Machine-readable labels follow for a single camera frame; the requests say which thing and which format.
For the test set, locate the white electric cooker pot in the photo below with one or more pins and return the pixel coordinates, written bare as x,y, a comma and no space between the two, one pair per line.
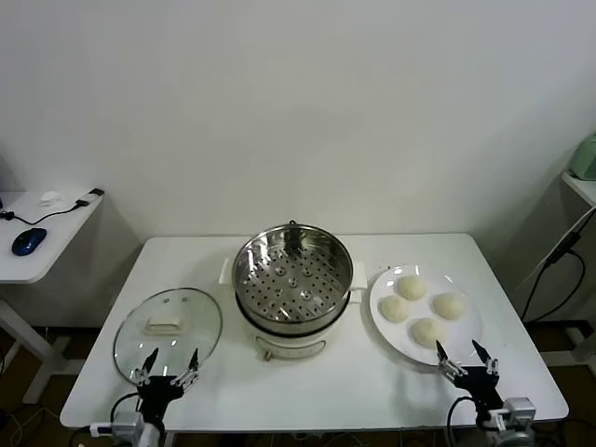
291,347

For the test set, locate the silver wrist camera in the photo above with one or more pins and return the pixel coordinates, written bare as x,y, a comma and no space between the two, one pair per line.
518,410
126,424

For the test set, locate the white steamed baozi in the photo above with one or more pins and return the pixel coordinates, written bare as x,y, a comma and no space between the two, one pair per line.
410,288
427,332
395,308
448,306

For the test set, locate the small white crumpled object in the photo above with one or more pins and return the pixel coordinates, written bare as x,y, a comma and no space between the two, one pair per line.
50,198

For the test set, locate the dark monitor edge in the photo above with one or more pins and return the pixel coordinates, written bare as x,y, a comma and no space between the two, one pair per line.
1,195

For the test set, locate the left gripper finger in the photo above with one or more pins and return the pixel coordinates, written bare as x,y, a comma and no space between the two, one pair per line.
146,368
191,370

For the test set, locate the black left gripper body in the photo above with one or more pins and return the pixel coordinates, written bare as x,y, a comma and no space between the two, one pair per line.
158,391

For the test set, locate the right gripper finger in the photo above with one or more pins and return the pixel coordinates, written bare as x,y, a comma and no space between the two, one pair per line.
447,365
490,365

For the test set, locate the white side desk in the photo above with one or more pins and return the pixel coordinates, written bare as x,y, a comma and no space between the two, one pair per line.
60,233

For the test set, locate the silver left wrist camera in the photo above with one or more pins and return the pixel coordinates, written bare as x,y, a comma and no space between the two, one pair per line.
126,424

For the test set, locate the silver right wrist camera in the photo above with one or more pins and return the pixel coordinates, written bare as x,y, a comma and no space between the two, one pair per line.
518,410

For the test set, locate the white round plate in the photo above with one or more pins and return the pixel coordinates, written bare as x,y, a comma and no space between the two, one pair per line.
419,358

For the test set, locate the white work table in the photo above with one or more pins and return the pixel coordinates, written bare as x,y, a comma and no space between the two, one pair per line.
349,396

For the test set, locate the pale green appliance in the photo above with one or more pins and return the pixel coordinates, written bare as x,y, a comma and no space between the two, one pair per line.
586,158

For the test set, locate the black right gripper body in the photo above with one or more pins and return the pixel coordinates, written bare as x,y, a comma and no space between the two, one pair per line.
479,384

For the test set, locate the white side shelf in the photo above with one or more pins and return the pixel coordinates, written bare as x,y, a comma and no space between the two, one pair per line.
582,186

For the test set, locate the grey table foot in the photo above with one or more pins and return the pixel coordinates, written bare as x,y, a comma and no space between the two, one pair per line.
582,344

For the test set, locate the perforated steel steamer basket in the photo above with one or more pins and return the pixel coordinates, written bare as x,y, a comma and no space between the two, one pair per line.
261,261

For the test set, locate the blue computer mouse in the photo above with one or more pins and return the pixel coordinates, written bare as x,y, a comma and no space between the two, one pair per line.
29,241

